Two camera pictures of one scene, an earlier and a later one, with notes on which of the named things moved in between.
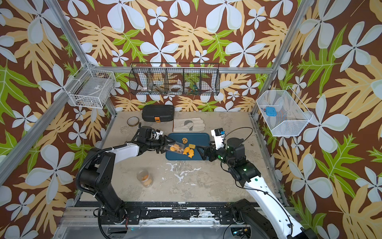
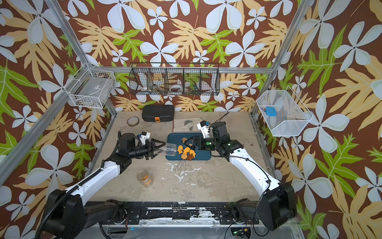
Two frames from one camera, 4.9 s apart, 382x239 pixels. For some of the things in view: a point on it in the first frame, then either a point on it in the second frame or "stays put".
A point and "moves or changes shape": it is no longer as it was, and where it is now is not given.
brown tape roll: x=133 y=121 stays put
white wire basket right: x=282 y=112 stays put
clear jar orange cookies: x=145 y=178 stays put
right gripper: x=208 y=150 to x=196 y=140
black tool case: x=157 y=113 stays put
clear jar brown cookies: x=175 y=147 moves or changes shape
